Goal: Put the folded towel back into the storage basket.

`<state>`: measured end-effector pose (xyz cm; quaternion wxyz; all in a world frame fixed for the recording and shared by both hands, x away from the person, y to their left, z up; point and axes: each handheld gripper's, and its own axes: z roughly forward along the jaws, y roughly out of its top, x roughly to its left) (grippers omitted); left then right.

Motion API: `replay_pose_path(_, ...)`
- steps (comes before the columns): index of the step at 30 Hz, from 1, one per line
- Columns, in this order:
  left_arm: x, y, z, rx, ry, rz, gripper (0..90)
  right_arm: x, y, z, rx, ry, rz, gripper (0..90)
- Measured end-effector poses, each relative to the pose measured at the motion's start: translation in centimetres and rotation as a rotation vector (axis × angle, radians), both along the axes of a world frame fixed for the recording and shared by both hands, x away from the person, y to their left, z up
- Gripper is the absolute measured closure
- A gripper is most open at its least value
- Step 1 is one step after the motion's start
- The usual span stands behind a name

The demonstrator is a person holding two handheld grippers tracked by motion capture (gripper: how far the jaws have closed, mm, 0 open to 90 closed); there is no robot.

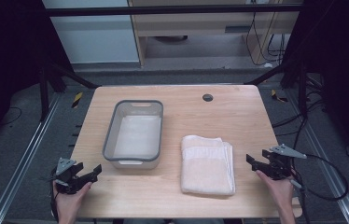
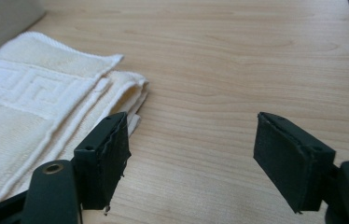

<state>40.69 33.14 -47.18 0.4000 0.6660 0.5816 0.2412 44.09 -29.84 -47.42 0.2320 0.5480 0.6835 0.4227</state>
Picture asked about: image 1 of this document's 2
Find white cabinet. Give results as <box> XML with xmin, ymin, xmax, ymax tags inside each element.
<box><xmin>41</xmin><ymin>0</ymin><xmax>141</xmax><ymax>65</ymax></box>

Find thin black floor cable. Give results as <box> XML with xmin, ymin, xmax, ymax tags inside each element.
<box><xmin>0</xmin><ymin>106</ymin><xmax>23</xmax><ymax>126</ymax></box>

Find person's right hand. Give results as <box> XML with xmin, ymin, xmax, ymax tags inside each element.
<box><xmin>255</xmin><ymin>169</ymin><xmax>295</xmax><ymax>213</ymax></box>

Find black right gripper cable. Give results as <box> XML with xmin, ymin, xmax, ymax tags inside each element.
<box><xmin>288</xmin><ymin>153</ymin><xmax>349</xmax><ymax>224</ymax></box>

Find black horizontal frame bar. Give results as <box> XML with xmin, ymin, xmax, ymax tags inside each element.
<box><xmin>45</xmin><ymin>3</ymin><xmax>303</xmax><ymax>18</ymax></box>

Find black floor cables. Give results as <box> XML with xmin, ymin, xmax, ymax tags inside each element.
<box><xmin>271</xmin><ymin>74</ymin><xmax>330</xmax><ymax>150</ymax></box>

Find dark curtain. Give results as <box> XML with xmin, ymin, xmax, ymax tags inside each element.
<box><xmin>0</xmin><ymin>0</ymin><xmax>73</xmax><ymax>157</ymax></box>
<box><xmin>283</xmin><ymin>0</ymin><xmax>349</xmax><ymax>174</ymax></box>

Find white basin with grey rim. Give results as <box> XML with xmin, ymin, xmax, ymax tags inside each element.
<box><xmin>102</xmin><ymin>99</ymin><xmax>164</xmax><ymax>171</ymax></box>

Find light wooden desk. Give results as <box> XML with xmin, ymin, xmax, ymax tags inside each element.
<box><xmin>127</xmin><ymin>0</ymin><xmax>304</xmax><ymax>68</ymax></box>

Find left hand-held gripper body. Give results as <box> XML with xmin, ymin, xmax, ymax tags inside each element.
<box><xmin>49</xmin><ymin>157</ymin><xmax>85</xmax><ymax>196</ymax></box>

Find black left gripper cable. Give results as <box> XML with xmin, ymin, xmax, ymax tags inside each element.
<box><xmin>49</xmin><ymin>169</ymin><xmax>61</xmax><ymax>222</ymax></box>

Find black frame leg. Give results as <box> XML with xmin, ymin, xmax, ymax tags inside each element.
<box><xmin>36</xmin><ymin>55</ymin><xmax>101</xmax><ymax>122</ymax></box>
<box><xmin>244</xmin><ymin>59</ymin><xmax>309</xmax><ymax>119</ymax></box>

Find white towel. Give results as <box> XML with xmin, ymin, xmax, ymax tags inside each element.
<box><xmin>180</xmin><ymin>134</ymin><xmax>237</xmax><ymax>197</ymax></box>

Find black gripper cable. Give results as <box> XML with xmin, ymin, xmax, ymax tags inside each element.
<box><xmin>49</xmin><ymin>169</ymin><xmax>61</xmax><ymax>222</ymax></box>
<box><xmin>288</xmin><ymin>153</ymin><xmax>349</xmax><ymax>224</ymax></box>

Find black hanging desk cables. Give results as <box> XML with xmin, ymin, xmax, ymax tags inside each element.
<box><xmin>244</xmin><ymin>11</ymin><xmax>287</xmax><ymax>67</ymax></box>

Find yellow and black tape strip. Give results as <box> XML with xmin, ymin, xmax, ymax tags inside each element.
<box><xmin>270</xmin><ymin>89</ymin><xmax>289</xmax><ymax>104</ymax></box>
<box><xmin>71</xmin><ymin>91</ymin><xmax>84</xmax><ymax>109</ymax></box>

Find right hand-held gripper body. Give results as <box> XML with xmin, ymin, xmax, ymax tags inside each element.
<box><xmin>260</xmin><ymin>143</ymin><xmax>308</xmax><ymax>181</ymax></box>

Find person's left hand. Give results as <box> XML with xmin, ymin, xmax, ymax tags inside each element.
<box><xmin>52</xmin><ymin>180</ymin><xmax>93</xmax><ymax>217</ymax></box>

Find metal floor rail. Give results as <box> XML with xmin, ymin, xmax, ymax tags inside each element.
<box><xmin>0</xmin><ymin>92</ymin><xmax>63</xmax><ymax>224</ymax></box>
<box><xmin>284</xmin><ymin>89</ymin><xmax>349</xmax><ymax>224</ymax></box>

